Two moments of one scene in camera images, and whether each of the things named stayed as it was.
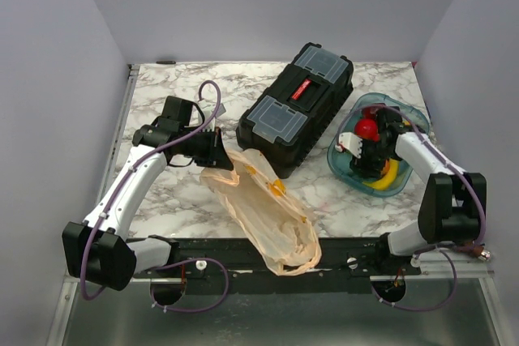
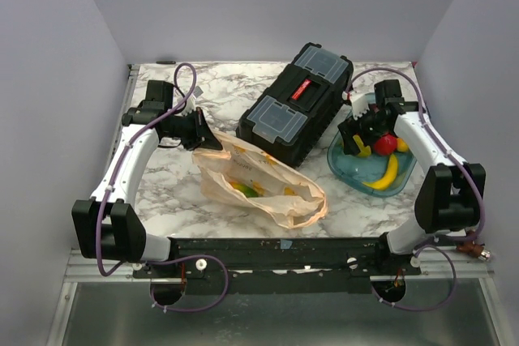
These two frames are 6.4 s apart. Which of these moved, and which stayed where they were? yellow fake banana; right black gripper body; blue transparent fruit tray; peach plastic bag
Moved: right black gripper body; peach plastic bag
Stayed: yellow fake banana; blue transparent fruit tray
